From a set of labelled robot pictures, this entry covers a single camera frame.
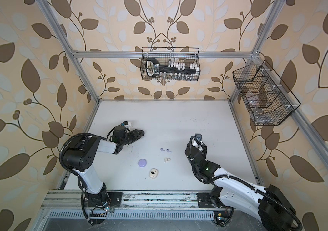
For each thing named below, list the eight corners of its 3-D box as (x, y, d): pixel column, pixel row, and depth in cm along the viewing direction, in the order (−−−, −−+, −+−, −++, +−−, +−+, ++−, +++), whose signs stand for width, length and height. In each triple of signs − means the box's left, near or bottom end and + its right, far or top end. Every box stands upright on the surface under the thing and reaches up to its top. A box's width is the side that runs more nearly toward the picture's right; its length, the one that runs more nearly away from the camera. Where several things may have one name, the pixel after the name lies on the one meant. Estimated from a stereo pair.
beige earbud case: (149, 178, 84) (149, 177, 82) (150, 169, 87) (149, 168, 85) (158, 178, 84) (157, 177, 82) (158, 169, 87) (158, 168, 85)
